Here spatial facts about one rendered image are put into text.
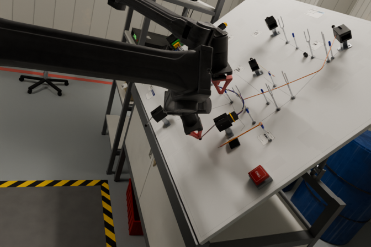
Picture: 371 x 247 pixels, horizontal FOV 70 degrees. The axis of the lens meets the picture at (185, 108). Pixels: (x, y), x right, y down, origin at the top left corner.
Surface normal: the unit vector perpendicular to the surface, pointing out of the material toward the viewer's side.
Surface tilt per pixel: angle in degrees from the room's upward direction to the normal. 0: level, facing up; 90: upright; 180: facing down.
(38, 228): 0
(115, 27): 90
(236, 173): 51
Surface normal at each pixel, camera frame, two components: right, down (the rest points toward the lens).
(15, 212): 0.31, -0.85
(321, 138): -0.49, -0.62
